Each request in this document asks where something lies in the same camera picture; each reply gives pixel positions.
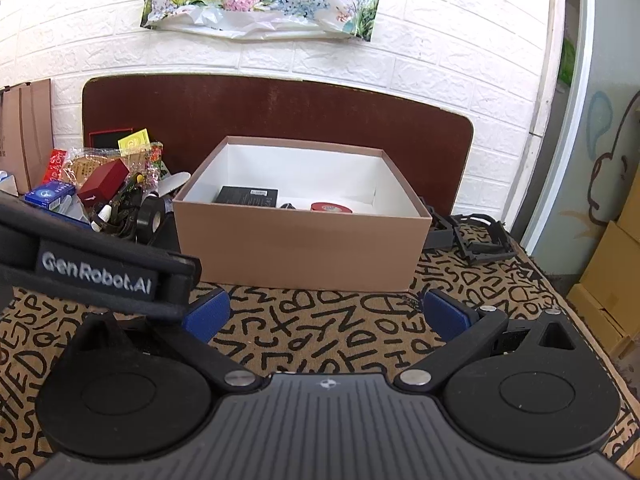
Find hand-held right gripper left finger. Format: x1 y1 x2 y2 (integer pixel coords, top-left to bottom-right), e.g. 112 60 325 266
64 287 263 395

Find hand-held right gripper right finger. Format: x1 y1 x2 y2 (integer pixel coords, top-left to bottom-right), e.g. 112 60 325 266
395 287 579 392

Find brown cardboard box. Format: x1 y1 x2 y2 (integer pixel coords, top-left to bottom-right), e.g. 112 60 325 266
172 135 433 294

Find black tape roll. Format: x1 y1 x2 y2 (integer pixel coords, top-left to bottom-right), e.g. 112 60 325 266
136 194 174 247

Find black plastic frames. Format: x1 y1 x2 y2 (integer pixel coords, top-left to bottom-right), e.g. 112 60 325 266
424 204 517 267

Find red gift box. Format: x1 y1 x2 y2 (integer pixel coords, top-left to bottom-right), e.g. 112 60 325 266
77 159 130 206

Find blue small box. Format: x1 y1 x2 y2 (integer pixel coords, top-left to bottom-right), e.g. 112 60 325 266
24 183 77 208

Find clear snack packet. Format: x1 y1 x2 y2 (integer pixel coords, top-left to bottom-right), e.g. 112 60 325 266
64 147 151 192

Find letter printed blanket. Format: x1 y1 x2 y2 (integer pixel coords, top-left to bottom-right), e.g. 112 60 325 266
0 220 640 480

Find red snack packet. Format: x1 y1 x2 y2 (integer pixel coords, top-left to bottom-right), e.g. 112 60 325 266
44 148 69 184

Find white plastic piece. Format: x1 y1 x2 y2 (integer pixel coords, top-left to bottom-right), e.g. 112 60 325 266
159 171 192 195

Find colourful candy packet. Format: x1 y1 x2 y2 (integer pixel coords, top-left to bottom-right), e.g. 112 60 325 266
144 142 167 182

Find black flat box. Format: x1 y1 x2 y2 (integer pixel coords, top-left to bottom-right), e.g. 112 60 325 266
215 185 280 209

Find red rimmed black case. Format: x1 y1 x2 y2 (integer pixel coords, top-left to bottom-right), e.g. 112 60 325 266
88 128 134 150

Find yellow packet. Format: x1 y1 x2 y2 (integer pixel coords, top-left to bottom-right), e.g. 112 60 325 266
118 128 151 154

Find plain cardboard carton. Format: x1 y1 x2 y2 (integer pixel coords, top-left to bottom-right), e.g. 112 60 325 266
566 283 632 359
579 219 640 342

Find brown paper bag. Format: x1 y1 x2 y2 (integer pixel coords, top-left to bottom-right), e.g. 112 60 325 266
0 78 55 196

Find dark brown wooden board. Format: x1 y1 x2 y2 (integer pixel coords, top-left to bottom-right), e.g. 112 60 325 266
81 74 475 217

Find green plastic bag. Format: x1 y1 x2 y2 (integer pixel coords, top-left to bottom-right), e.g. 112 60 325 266
556 39 577 87

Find black cable bundle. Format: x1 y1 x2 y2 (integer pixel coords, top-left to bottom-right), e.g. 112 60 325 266
91 182 147 242

